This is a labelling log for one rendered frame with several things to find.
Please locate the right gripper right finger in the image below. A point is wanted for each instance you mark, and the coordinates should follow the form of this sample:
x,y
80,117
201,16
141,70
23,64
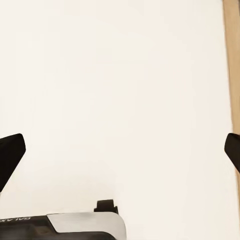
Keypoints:
x,y
232,149

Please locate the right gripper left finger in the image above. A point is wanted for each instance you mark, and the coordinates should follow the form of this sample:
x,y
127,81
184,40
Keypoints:
x,y
12,150

